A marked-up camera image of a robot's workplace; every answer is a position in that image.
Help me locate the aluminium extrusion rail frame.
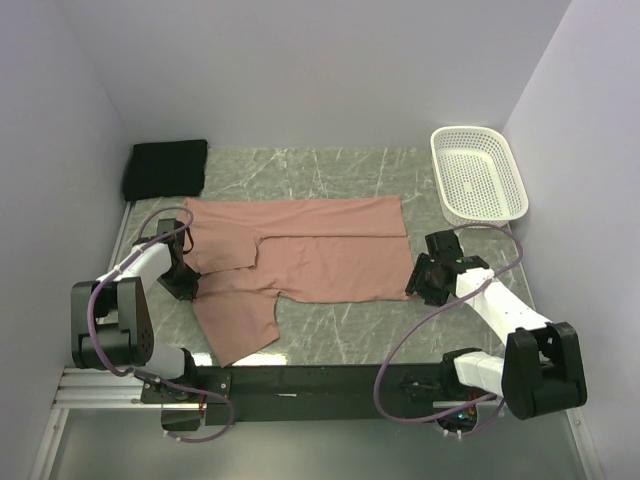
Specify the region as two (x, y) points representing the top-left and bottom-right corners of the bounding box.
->
(35, 223), (603, 479)

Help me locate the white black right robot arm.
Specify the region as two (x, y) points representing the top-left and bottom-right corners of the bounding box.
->
(405, 230), (588, 420)

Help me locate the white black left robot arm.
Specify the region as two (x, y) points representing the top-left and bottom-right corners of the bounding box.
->
(71, 218), (200, 402)

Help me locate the folded black t-shirt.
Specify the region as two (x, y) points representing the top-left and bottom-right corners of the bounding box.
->
(122, 139), (209, 202)

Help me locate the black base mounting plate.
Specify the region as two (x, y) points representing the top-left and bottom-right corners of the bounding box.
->
(141, 363), (486, 431)

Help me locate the pink graphic t-shirt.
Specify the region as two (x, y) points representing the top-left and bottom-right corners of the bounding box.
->
(184, 196), (413, 366)

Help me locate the white perforated plastic basket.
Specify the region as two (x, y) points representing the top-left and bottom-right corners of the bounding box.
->
(430, 126), (529, 226)

